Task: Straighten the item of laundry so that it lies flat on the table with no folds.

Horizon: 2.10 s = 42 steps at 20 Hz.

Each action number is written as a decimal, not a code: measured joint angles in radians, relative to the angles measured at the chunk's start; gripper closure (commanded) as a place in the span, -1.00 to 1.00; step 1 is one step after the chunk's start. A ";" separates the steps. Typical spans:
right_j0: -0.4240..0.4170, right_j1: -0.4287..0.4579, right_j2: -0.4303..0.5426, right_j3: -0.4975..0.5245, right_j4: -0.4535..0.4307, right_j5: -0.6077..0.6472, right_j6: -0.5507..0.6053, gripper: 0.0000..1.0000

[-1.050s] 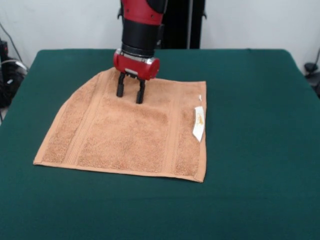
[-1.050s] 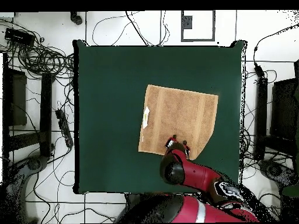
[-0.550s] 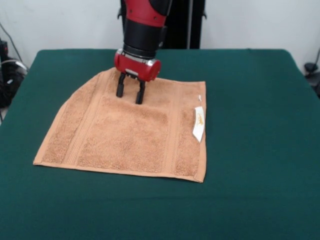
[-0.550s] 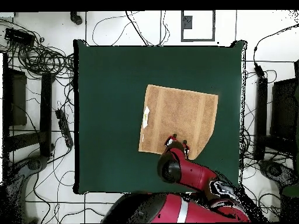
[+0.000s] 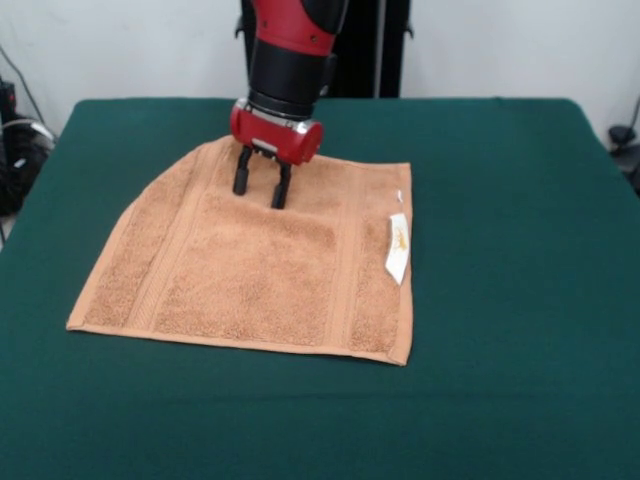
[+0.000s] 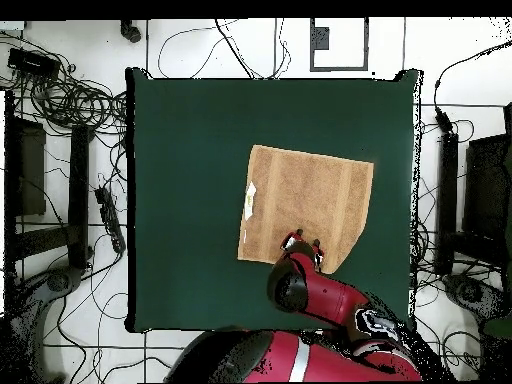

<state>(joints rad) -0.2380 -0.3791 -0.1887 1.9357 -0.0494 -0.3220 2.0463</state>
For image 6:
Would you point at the tan terry towel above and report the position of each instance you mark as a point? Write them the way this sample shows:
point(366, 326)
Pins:
point(308, 200)

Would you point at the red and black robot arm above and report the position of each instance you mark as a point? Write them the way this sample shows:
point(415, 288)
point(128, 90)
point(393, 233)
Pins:
point(320, 296)

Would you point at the dark green table cloth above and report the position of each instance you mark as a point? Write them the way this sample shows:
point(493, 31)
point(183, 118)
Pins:
point(192, 240)

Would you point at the dark grey stand base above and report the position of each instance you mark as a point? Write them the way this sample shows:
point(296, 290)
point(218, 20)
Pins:
point(60, 280)
point(472, 294)

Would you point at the black power strip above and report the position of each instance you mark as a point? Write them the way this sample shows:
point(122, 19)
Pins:
point(110, 216)

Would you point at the small black round device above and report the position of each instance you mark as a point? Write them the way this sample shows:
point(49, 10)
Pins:
point(131, 31)

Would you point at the black adapter box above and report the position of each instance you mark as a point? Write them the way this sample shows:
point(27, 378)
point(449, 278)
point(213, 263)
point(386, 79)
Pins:
point(32, 63)

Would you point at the black frame stand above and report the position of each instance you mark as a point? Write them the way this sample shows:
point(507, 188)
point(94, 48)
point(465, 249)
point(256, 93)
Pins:
point(78, 192)
point(448, 200)

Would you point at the grey square frame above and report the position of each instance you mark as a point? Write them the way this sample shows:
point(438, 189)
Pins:
point(320, 38)

